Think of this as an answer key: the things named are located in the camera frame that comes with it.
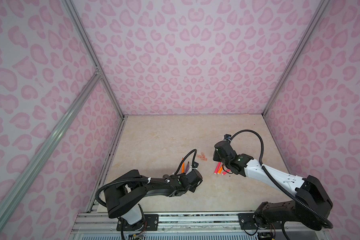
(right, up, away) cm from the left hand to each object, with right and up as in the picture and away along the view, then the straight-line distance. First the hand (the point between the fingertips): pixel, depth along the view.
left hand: (194, 178), depth 87 cm
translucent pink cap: (+7, +10, +9) cm, 14 cm away
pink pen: (+14, +5, +4) cm, 15 cm away
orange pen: (-7, +6, +5) cm, 10 cm away
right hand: (+12, +16, -2) cm, 20 cm away
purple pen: (-4, +5, +4) cm, 8 cm away
